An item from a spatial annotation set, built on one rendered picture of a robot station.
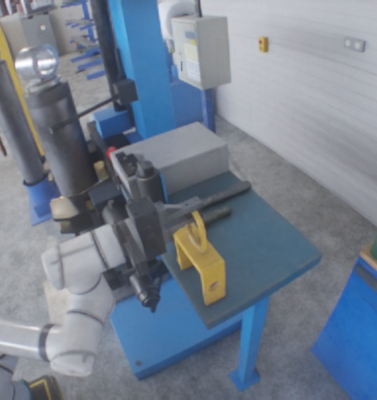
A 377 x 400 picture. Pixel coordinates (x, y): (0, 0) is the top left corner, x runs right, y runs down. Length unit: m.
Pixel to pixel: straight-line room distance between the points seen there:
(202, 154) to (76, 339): 0.78
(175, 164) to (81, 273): 0.62
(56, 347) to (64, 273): 0.15
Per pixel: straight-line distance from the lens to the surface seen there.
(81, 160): 1.46
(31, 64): 1.31
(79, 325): 0.65
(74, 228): 1.38
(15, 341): 0.72
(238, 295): 0.85
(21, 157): 2.86
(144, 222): 0.60
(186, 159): 1.11
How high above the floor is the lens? 1.79
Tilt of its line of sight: 40 degrees down
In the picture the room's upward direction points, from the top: 8 degrees counter-clockwise
